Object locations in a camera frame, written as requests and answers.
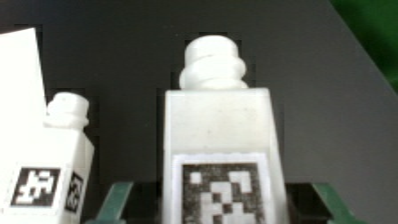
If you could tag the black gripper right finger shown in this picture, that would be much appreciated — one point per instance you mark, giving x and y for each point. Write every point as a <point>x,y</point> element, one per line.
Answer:
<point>342,215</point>

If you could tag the white leg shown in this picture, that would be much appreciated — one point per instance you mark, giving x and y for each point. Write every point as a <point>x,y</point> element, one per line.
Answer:
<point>46,148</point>
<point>223,172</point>

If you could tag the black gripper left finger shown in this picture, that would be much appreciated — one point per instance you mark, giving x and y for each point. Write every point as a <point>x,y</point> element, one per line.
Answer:
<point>113,207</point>

